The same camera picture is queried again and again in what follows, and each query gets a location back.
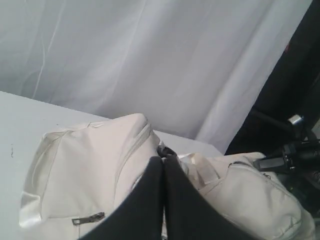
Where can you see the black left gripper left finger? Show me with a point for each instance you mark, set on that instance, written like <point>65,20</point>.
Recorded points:
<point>140,215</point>

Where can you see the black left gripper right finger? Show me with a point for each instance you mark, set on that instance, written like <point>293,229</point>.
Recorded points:
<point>188,216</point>

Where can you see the white backdrop curtain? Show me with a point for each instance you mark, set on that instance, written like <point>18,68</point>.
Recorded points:
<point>194,68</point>

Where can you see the white fabric duffel bag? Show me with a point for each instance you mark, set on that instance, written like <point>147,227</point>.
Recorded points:
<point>79,176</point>

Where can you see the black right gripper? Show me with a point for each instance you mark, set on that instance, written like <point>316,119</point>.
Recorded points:
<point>300,156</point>

